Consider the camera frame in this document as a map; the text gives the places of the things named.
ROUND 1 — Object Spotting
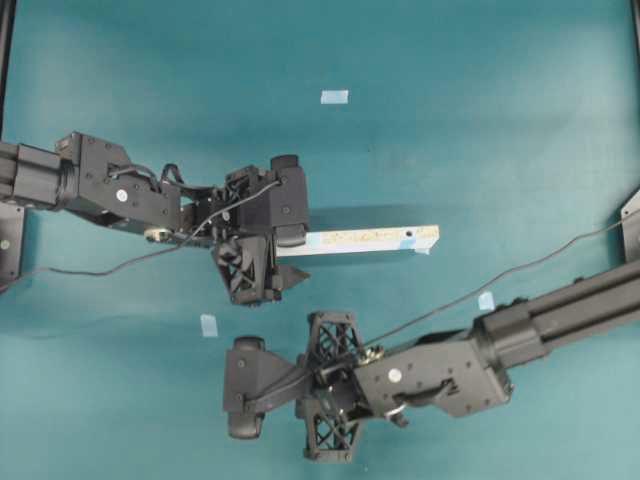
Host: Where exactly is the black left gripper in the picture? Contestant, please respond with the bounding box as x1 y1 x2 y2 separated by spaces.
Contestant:
211 169 311 305

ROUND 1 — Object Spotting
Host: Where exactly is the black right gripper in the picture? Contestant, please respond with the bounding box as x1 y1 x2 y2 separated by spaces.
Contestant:
295 310 368 461

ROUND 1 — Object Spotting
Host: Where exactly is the white wooden board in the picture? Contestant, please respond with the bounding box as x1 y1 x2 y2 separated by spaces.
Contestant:
276 225 440 257

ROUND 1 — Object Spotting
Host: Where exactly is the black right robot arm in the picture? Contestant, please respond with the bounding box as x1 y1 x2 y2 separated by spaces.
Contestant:
296 261 639 463

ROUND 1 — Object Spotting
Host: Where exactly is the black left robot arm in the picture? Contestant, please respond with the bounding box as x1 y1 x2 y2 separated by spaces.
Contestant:
1 132 310 305

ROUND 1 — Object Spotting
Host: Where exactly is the blue tape piece left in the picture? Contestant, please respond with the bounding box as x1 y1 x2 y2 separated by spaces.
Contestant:
200 314 218 338

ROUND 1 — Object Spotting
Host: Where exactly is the blue tape piece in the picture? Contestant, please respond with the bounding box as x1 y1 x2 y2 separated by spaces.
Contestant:
478 291 495 311
320 90 349 105
200 314 218 338

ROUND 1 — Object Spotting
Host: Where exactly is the blue tape piece top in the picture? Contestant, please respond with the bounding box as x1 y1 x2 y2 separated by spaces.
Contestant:
320 90 349 105

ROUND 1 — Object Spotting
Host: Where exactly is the blue tape piece near right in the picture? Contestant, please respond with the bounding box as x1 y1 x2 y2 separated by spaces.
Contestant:
478 291 495 311

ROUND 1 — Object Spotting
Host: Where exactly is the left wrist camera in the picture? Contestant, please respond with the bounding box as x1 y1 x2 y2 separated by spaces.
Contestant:
236 154 310 241

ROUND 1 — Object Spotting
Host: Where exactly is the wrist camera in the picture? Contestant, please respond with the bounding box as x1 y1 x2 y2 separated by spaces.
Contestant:
223 336 310 440
236 154 310 241

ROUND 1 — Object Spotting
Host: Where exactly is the right black cable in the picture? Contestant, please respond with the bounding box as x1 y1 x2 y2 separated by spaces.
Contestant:
239 222 640 401

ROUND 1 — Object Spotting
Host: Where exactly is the black cable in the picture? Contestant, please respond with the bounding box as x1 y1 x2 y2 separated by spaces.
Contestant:
0 179 281 289
239 222 640 401

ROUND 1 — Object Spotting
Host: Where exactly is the left black cable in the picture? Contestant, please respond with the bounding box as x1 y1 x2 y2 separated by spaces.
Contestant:
0 179 281 289

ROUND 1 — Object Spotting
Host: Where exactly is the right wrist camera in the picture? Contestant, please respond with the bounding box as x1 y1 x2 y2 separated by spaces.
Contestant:
223 336 310 440

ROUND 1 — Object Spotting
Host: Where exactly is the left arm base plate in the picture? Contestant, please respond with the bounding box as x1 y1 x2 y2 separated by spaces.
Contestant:
0 203 26 293

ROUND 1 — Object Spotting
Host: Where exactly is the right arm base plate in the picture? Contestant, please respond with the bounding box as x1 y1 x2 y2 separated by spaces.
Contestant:
620 190 640 262

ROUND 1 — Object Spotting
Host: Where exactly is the black frame post left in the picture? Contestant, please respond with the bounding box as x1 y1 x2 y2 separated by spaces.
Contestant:
0 0 17 130

